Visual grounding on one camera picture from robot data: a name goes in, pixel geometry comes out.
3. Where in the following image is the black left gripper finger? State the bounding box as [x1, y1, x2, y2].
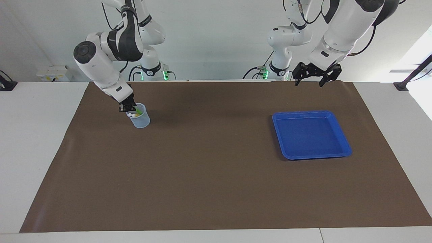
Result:
[292, 63, 306, 86]
[319, 64, 342, 87]

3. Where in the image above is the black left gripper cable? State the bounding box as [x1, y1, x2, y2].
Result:
[348, 24, 377, 57]

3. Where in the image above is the brown table mat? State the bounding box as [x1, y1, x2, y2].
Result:
[19, 81, 432, 233]

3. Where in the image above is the blue plastic tray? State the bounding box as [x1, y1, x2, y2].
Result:
[272, 110, 353, 160]

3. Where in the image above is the black stand with pole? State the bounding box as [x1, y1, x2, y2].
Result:
[393, 54, 432, 91]

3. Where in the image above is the black arm base cable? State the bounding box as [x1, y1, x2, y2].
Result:
[242, 51, 271, 80]
[128, 65, 142, 81]

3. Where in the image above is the white wall socket box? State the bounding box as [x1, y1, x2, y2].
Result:
[36, 65, 71, 82]

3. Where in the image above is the clear plastic measuring cup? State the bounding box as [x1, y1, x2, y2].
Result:
[126, 103, 151, 129]

